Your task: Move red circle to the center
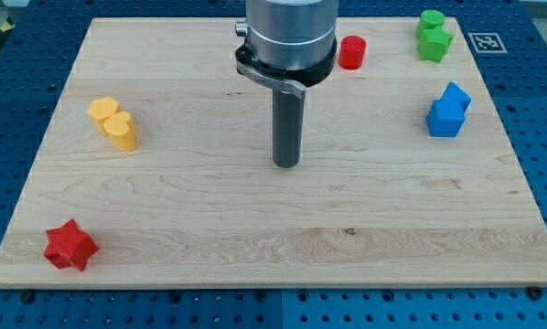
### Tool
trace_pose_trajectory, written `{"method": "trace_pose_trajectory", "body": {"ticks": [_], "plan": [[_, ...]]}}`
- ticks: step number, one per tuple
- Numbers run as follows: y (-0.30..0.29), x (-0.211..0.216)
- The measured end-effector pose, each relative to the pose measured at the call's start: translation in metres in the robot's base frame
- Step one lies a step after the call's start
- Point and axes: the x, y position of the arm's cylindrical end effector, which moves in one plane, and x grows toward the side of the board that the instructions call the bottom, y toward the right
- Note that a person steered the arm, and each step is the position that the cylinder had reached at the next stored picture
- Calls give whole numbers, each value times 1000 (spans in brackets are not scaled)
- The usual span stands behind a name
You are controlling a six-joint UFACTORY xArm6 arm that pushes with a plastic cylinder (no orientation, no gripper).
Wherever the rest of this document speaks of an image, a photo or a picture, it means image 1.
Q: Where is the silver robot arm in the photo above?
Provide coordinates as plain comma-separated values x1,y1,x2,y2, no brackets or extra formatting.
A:
235,0,338,99

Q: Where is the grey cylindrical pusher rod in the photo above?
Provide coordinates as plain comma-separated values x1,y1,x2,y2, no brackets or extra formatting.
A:
273,90,305,168

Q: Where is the wooden board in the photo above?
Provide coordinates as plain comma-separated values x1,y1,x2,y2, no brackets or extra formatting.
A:
0,17,547,290

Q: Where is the red cylinder block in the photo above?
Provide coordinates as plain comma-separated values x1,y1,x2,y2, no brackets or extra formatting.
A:
338,35,367,69

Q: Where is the yellow heart block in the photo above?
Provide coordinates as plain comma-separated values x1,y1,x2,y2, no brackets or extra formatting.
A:
103,111,137,152

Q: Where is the blue pentagon block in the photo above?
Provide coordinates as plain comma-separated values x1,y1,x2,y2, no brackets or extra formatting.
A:
426,100,465,137

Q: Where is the yellow hexagon block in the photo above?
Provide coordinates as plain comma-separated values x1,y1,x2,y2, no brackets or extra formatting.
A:
88,97,122,135

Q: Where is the blue cube block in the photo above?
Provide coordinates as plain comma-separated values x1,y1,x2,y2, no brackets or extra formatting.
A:
441,81,472,112

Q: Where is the green star block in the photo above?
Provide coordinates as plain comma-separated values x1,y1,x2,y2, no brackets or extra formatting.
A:
417,27,454,63

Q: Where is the green cylinder block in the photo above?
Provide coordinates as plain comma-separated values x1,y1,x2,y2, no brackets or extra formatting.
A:
415,9,445,38

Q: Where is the red star block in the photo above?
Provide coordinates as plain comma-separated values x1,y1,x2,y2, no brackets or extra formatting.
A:
44,218,100,271

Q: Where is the white fiducial marker tag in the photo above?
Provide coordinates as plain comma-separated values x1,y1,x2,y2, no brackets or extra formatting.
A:
468,32,507,54

